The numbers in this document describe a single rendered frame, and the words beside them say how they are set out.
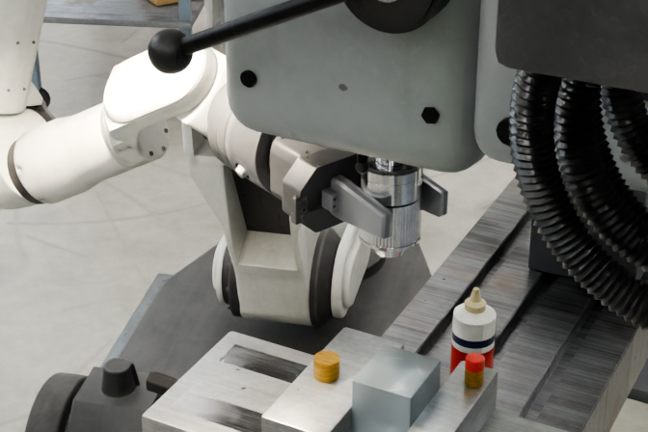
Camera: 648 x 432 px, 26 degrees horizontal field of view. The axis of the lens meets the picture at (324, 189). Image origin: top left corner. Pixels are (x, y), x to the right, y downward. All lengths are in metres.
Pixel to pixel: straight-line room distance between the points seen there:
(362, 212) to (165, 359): 1.06
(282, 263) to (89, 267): 1.54
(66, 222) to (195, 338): 1.57
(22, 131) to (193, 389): 0.30
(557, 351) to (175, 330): 0.83
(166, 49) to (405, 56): 0.16
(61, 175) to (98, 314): 1.97
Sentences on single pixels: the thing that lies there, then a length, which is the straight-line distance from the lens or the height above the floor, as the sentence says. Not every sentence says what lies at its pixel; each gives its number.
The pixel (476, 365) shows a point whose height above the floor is 1.06.
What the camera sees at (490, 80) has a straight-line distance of 0.84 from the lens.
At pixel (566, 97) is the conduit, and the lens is 0.68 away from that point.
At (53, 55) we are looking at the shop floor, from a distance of 4.65.
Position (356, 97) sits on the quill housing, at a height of 1.36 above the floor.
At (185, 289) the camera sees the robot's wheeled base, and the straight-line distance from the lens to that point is 2.21.
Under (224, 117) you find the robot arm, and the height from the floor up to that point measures 1.26.
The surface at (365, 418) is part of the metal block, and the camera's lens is 1.15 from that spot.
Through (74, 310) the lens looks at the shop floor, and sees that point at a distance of 3.26.
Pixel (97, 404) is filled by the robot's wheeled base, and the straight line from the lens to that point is 1.91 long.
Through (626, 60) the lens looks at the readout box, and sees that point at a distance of 0.53.
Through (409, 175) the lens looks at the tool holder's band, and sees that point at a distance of 1.01.
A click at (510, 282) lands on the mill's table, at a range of 1.54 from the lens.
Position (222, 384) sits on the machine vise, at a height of 1.00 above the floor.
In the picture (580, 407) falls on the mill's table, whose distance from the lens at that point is 1.36.
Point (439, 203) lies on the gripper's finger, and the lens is 1.04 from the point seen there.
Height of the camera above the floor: 1.73
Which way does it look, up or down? 28 degrees down
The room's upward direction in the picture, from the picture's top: straight up
